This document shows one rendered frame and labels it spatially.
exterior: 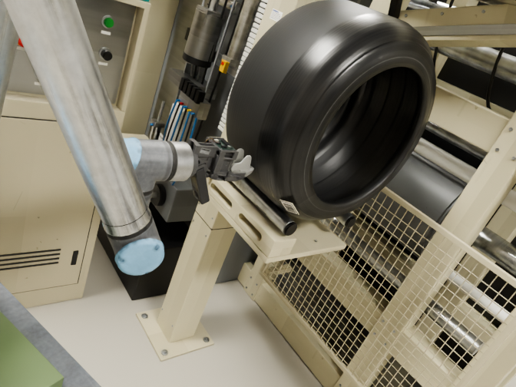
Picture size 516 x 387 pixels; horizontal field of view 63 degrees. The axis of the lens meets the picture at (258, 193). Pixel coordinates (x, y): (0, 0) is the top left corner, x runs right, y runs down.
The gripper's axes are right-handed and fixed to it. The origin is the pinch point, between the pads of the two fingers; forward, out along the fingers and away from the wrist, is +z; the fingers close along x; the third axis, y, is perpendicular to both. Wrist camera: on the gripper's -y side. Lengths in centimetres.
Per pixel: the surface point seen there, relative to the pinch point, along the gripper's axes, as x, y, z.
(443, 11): 5, 55, 58
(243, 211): 4.1, -16.4, 8.1
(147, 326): 36, -101, 13
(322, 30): -0.4, 38.3, 5.3
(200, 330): 27, -101, 35
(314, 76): -8.3, 29.3, 0.1
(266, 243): -9.3, -18.2, 8.1
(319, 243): -9.0, -21.6, 33.0
